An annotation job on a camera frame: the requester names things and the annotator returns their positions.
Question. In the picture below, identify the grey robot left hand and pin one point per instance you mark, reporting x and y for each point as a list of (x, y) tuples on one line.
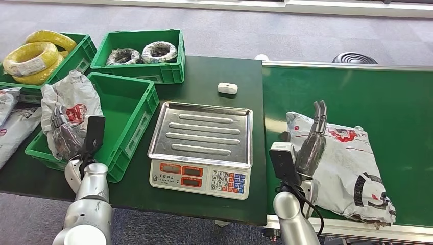
[(66, 138)]

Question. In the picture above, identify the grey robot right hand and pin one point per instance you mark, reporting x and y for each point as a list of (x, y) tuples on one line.
[(313, 152)]

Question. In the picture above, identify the large grey poly mailer package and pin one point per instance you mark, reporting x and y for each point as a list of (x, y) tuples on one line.
[(345, 169)]

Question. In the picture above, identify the green conveyor belt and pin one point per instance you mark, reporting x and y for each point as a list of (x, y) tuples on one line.
[(372, 101)]

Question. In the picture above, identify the grey mailer bag black print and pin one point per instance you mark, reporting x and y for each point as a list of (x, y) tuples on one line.
[(15, 135)]

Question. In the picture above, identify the small grey mailer bag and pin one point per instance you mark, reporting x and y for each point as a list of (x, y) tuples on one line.
[(7, 103)]

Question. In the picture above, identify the empty green plastic crate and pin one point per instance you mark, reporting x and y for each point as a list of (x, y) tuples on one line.
[(128, 101)]

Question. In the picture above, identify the green crate with yellow coils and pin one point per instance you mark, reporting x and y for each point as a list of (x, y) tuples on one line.
[(79, 57)]

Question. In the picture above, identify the green crate with black coils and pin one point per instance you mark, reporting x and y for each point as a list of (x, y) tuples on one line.
[(138, 72)]

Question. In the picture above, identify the black ribbed round object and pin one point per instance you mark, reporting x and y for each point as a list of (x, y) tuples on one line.
[(354, 58)]

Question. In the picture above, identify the small white plastic device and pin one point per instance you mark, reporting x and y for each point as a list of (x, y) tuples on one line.
[(227, 88)]

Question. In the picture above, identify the white round object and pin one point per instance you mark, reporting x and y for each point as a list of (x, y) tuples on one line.
[(261, 57)]

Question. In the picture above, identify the electronic scale with steel tray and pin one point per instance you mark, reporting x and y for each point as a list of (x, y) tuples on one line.
[(203, 138)]

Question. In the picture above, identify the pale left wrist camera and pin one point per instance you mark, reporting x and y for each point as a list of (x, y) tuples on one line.
[(95, 133)]

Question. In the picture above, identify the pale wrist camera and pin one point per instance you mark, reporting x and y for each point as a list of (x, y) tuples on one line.
[(284, 165), (95, 133)]

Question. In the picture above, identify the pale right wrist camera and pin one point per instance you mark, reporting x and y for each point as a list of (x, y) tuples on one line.
[(284, 165)]

